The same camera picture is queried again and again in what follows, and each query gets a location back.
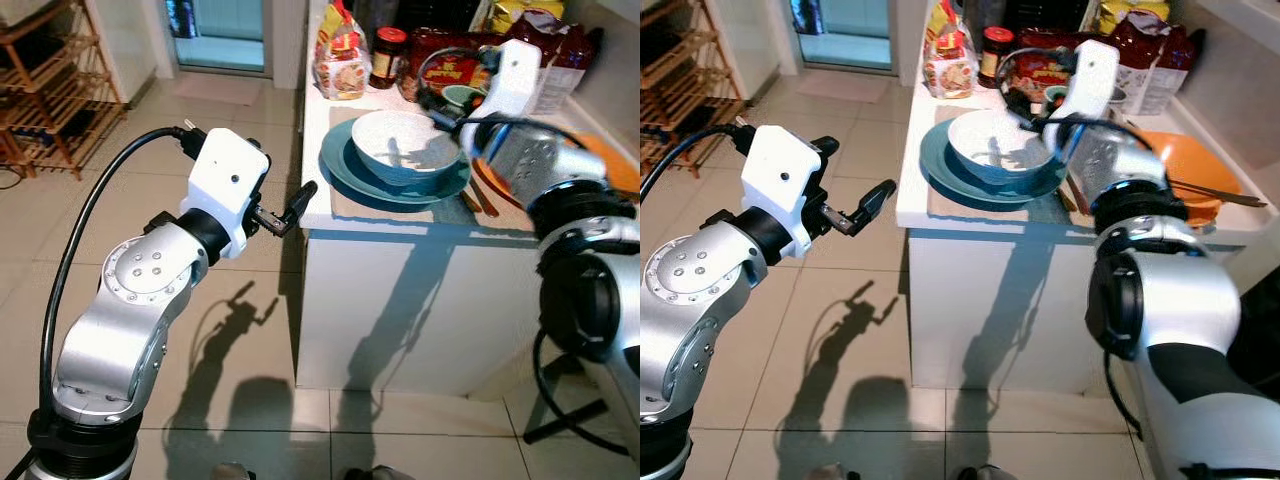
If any white and blue bowl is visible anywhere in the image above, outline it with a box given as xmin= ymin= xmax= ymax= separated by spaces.
xmin=946 ymin=107 xmax=1057 ymax=187
xmin=350 ymin=109 xmax=464 ymax=190

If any red printed snack bag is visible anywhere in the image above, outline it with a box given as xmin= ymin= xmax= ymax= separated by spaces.
xmin=1004 ymin=44 xmax=1079 ymax=107
xmin=399 ymin=27 xmax=503 ymax=103

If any sauce jar with red lid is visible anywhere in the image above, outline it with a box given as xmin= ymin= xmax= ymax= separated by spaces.
xmin=368 ymin=26 xmax=410 ymax=92
xmin=979 ymin=25 xmax=1016 ymax=90

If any teal round plate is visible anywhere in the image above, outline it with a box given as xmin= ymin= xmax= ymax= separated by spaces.
xmin=319 ymin=117 xmax=474 ymax=207
xmin=919 ymin=117 xmax=1067 ymax=202

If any pale door mat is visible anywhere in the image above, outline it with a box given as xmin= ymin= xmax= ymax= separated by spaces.
xmin=168 ymin=71 xmax=264 ymax=107
xmin=794 ymin=69 xmax=892 ymax=105

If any clear bag of bread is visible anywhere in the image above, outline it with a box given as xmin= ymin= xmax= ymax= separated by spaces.
xmin=921 ymin=0 xmax=980 ymax=100
xmin=312 ymin=0 xmax=370 ymax=102

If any glass door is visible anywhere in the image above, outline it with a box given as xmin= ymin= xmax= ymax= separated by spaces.
xmin=164 ymin=0 xmax=274 ymax=77
xmin=789 ymin=0 xmax=899 ymax=77

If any yellow snack bag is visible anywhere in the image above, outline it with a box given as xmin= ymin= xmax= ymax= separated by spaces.
xmin=486 ymin=0 xmax=567 ymax=32
xmin=1094 ymin=0 xmax=1172 ymax=32

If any dark red and white bag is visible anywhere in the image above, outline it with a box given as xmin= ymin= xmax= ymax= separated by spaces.
xmin=1104 ymin=9 xmax=1198 ymax=117
xmin=505 ymin=9 xmax=604 ymax=117

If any wooden shelf rack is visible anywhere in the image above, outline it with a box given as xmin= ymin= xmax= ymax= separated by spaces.
xmin=640 ymin=0 xmax=737 ymax=177
xmin=0 ymin=0 xmax=130 ymax=182

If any white table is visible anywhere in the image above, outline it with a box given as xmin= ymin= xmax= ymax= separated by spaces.
xmin=294 ymin=68 xmax=641 ymax=403
xmin=895 ymin=68 xmax=1280 ymax=396

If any dark long utensil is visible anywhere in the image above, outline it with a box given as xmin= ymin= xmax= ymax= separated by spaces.
xmin=1168 ymin=179 xmax=1270 ymax=210

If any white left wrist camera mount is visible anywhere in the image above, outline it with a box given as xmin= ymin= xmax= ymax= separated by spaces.
xmin=187 ymin=127 xmax=272 ymax=260
xmin=740 ymin=124 xmax=827 ymax=257

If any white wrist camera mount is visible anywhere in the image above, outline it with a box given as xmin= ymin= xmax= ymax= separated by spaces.
xmin=1063 ymin=39 xmax=1122 ymax=127
xmin=740 ymin=124 xmax=827 ymax=257
xmin=187 ymin=127 xmax=272 ymax=260
xmin=484 ymin=39 xmax=544 ymax=123

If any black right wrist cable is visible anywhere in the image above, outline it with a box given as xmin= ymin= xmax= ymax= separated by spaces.
xmin=417 ymin=45 xmax=593 ymax=151
xmin=1002 ymin=46 xmax=1163 ymax=151

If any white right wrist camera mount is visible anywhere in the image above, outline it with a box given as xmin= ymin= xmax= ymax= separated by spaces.
xmin=1063 ymin=39 xmax=1122 ymax=127
xmin=484 ymin=39 xmax=544 ymax=123

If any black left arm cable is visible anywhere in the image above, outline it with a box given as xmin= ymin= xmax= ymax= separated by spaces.
xmin=640 ymin=122 xmax=753 ymax=201
xmin=38 ymin=126 xmax=206 ymax=411

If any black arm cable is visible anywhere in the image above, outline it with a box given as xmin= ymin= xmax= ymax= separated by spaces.
xmin=38 ymin=126 xmax=206 ymax=411
xmin=640 ymin=122 xmax=753 ymax=201
xmin=523 ymin=328 xmax=641 ymax=458
xmin=1100 ymin=348 xmax=1148 ymax=443

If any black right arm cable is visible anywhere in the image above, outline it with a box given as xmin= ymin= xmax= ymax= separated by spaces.
xmin=523 ymin=328 xmax=641 ymax=458
xmin=1100 ymin=348 xmax=1148 ymax=443

